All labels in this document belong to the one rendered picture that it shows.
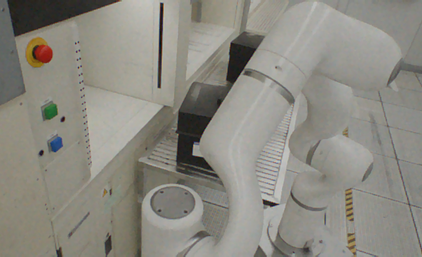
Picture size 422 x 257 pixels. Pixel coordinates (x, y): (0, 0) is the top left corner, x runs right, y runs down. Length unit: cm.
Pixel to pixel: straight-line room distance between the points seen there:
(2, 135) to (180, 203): 48
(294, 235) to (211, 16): 214
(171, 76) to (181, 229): 113
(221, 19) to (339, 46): 238
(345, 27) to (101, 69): 130
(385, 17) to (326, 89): 483
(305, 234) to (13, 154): 84
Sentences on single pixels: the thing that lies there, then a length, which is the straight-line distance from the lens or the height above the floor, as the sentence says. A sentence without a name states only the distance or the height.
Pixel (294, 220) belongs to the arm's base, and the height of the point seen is 88.
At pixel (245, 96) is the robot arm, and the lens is 47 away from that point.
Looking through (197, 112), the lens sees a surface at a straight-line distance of 128.
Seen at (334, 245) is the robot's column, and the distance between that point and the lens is 128.
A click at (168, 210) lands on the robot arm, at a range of 45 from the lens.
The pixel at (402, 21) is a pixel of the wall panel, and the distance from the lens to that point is 561.
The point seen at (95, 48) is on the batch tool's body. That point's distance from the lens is 167.
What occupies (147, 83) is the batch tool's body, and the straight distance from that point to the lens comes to 159.
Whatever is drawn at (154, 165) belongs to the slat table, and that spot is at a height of 76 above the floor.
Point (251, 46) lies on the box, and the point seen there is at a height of 101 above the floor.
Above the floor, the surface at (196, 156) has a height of 81.
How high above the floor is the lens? 166
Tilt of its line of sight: 33 degrees down
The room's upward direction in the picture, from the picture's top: 8 degrees clockwise
